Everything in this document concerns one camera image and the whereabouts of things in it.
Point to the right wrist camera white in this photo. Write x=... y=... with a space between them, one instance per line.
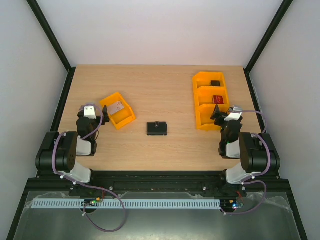
x=234 y=113

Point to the right black frame post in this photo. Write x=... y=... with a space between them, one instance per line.
x=281 y=12

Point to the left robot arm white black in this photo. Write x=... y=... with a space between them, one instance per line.
x=58 y=151

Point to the white slotted cable duct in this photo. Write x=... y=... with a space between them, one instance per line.
x=55 y=203

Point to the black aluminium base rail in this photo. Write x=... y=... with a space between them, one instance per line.
x=203 y=183

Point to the black item in bin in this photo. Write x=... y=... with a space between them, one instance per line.
x=215 y=83

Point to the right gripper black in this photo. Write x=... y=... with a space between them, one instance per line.
x=220 y=117

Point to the left black frame post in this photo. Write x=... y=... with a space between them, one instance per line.
x=42 y=20

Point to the small yellow bin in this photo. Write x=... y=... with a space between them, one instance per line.
x=119 y=111

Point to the red card in bin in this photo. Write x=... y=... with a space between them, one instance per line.
x=218 y=99

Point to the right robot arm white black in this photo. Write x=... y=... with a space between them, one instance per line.
x=256 y=151

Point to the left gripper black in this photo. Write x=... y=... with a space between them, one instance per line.
x=105 y=115

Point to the yellow three-compartment bin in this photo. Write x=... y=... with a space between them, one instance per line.
x=203 y=94

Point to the black frame post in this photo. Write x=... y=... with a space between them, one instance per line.
x=281 y=12
x=42 y=20

